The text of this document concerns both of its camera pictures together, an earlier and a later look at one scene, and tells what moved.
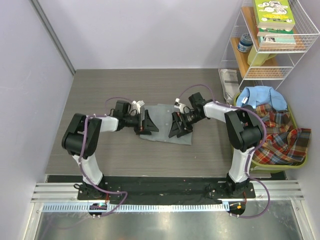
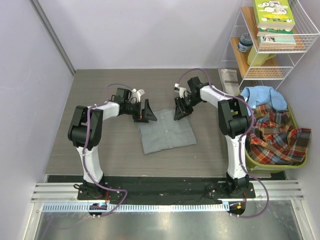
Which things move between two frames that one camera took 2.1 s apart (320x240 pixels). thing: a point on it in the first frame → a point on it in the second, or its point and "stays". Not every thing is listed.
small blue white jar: [245, 43] stays
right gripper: [177, 128] → [181, 110]
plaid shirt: [283, 143] stays
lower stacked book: [276, 36] stays
